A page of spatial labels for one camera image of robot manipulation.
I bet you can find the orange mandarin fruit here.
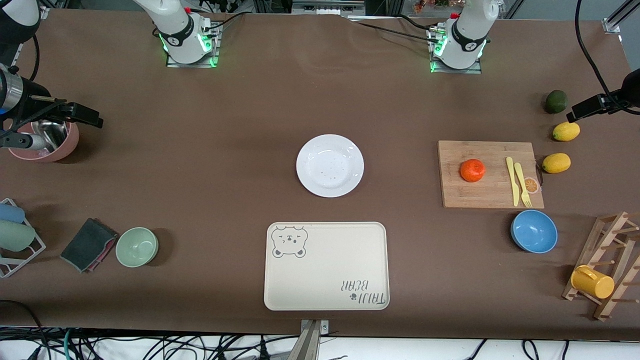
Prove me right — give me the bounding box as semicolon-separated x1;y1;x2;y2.
460;158;486;183

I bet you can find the white round plate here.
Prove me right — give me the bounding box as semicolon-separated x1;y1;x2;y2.
296;134;365;198

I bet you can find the pink bowl with steel interior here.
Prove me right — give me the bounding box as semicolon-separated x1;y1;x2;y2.
8;120;80;163

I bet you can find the yellow lemon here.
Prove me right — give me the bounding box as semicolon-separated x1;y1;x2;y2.
542;153;571;174
552;121;581;142

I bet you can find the green avocado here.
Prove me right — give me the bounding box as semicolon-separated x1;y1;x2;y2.
544;89;568;114

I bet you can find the yellow plastic fork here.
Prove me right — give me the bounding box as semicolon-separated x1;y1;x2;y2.
514;162;533;208

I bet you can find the yellow plastic knife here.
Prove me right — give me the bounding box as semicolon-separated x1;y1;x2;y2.
506;156;521;207

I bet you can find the pale blue cup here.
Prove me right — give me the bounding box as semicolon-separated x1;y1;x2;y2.
0;203;26;224

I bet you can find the dark grey folded cloth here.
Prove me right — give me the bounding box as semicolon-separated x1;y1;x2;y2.
60;217;119;274

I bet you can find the wooden cup rack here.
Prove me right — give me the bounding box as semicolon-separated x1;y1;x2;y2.
562;211;640;322

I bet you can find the blue bowl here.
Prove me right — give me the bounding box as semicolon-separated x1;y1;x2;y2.
510;209;558;254

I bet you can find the pale green cup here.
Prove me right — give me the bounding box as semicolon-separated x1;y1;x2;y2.
0;220;37;252

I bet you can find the pale green bowl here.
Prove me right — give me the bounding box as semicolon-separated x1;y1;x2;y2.
115;227;159;268

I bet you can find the bamboo cutting board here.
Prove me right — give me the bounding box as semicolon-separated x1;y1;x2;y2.
437;140;545;209

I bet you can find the brown table cover sheet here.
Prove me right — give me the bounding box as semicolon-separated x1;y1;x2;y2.
0;9;640;342

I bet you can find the yellow mug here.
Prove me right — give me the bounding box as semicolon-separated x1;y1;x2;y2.
570;265;615;300

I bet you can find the grey power strip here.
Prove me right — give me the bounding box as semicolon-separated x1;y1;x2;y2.
292;0;366;16

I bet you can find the cream bear print tray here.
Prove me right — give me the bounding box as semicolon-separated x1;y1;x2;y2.
263;221;390;311

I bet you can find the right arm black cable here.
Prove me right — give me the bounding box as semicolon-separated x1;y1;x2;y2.
0;34;56;137

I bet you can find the aluminium frame corner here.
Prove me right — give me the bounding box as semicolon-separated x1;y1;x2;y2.
602;0;640;34

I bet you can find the white wire cup rack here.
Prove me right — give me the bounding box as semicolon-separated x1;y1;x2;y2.
0;198;47;279

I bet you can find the right base black cable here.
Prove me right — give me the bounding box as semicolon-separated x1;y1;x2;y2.
199;11;247;32

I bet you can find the base black cable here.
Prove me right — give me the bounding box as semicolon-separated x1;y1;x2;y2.
350;19;442;45
199;11;247;32

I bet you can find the left base black cable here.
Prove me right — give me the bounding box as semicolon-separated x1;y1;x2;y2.
350;19;442;45

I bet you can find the black floor cable loop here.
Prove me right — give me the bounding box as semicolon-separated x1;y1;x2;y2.
0;299;51;360

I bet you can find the metal table edge bracket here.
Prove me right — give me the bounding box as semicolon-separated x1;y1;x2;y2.
292;320;331;360

